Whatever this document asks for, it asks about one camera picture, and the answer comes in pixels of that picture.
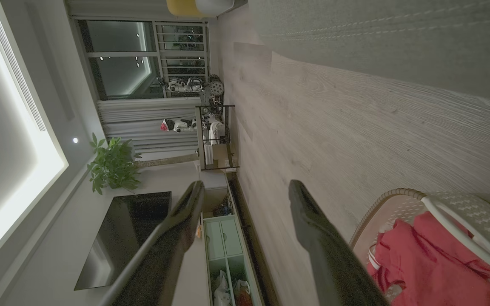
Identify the green potted plant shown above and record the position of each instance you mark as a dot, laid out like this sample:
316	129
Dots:
113	165

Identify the white round seat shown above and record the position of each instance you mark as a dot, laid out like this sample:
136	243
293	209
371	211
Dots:
215	6

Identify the white plastic laundry basket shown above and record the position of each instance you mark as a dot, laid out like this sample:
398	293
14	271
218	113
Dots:
483	216

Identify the white curtain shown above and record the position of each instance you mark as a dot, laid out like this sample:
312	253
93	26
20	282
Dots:
143	123

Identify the red cloth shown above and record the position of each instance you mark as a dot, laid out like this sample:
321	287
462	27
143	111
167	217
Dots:
423	263

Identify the black frame shelf table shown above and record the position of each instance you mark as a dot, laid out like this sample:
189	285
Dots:
200	140

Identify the pale green TV cabinet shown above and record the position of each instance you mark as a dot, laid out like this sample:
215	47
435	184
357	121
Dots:
223	238

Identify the white black robot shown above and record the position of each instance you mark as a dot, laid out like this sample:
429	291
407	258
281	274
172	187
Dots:
183	85

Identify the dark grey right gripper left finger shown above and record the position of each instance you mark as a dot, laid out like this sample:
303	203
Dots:
160	255

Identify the black flat television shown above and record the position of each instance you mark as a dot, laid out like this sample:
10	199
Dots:
121	238

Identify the white robot with red head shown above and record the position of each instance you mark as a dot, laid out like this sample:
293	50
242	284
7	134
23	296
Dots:
179	125

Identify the large glass window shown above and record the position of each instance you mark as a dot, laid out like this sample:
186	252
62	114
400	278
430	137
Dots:
117	72

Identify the round spoked grey object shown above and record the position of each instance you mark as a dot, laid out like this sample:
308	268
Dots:
216	87

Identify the white plastic bag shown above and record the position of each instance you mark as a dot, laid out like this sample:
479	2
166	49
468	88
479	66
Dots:
222	293
242	295

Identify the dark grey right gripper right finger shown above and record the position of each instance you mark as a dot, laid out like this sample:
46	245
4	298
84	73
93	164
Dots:
330	263

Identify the yellow round seat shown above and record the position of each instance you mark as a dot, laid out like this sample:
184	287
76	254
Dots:
181	7

